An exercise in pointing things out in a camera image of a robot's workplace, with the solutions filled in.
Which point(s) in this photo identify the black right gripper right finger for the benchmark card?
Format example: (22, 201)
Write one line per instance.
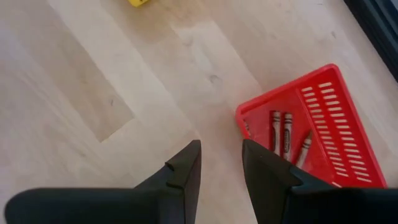
(311, 205)

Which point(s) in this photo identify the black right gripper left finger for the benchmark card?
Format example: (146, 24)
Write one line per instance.
(93, 207)

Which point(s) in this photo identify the black aluminium table frame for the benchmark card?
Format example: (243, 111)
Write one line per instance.
(382, 28)

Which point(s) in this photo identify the yellow plastic basket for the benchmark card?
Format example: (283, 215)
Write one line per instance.
(138, 2)

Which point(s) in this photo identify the red plastic basket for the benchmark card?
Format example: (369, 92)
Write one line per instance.
(280, 99)

